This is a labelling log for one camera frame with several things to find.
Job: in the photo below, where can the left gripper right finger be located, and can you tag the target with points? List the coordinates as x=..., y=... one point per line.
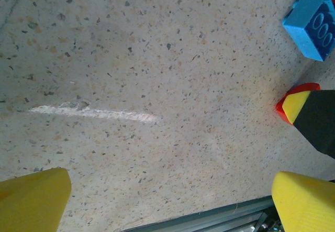
x=306, y=205

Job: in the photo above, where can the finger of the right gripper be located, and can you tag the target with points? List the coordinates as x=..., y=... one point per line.
x=316, y=119

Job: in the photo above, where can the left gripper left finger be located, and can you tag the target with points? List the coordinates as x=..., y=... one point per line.
x=31, y=203

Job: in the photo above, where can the red lego brick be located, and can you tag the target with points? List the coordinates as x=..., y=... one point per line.
x=279, y=109

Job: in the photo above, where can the blue lego brick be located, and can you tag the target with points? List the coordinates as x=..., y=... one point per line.
x=301, y=25

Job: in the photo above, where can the aluminium table edge rail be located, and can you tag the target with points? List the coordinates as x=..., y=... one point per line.
x=209, y=221

